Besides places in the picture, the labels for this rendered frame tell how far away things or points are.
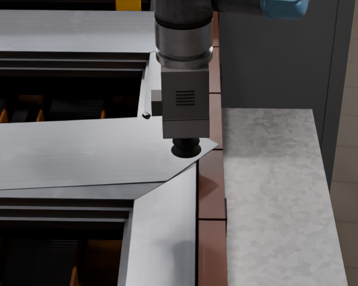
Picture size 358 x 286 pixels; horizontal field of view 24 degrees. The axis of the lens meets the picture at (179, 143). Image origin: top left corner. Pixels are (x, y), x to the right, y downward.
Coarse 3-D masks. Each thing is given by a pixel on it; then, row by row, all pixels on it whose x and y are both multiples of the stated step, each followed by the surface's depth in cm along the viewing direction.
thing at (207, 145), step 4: (200, 140) 133; (204, 140) 133; (208, 140) 133; (200, 144) 132; (204, 144) 132; (208, 144) 132; (212, 144) 132; (216, 144) 132; (204, 148) 131; (208, 148) 131; (212, 148) 131; (204, 152) 130; (208, 152) 130
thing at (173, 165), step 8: (160, 120) 138; (160, 128) 136; (168, 144) 132; (168, 152) 130; (168, 160) 128; (176, 160) 128; (184, 160) 128; (192, 160) 128; (168, 168) 127; (176, 168) 127; (184, 168) 127; (168, 176) 125
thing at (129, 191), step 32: (0, 0) 187; (32, 0) 187; (64, 0) 186; (96, 0) 186; (0, 64) 159; (32, 64) 158; (64, 64) 158; (96, 64) 158; (128, 64) 158; (0, 192) 122; (32, 192) 122; (64, 192) 122; (96, 192) 122; (128, 192) 122; (0, 224) 122; (32, 224) 122; (64, 224) 122; (96, 224) 122; (128, 224) 118
